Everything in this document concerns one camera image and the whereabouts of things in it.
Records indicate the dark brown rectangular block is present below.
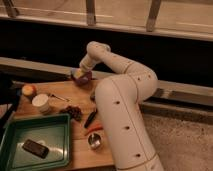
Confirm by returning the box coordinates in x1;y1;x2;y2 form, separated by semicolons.
22;139;49;159

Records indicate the thin metal utensil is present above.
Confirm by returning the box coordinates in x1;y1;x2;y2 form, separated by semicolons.
47;93;70;102

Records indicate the red yellow apple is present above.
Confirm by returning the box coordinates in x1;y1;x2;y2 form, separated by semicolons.
22;84;37;97

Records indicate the black handled knife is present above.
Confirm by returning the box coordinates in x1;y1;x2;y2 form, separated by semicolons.
84;110;97;128

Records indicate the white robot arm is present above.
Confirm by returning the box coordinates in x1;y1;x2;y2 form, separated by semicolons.
80;41;164;171

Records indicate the white cylindrical cup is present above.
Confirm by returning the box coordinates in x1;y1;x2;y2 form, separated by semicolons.
32;94;50;113

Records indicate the small metal cup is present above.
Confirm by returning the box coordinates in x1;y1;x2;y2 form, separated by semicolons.
88;133;101;150

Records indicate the orange carrot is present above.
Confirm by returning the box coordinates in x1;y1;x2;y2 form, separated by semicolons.
84;125;103;136

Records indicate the wooden cutting board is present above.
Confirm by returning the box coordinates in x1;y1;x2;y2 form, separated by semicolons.
9;79;116;171

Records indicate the bunch of dark grapes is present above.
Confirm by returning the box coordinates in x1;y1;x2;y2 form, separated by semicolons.
60;106;82;122

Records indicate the green plastic tray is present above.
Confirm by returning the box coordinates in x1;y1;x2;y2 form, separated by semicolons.
0;114;70;171

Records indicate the yellow sponge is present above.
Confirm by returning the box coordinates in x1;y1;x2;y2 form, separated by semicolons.
74;68;84;79

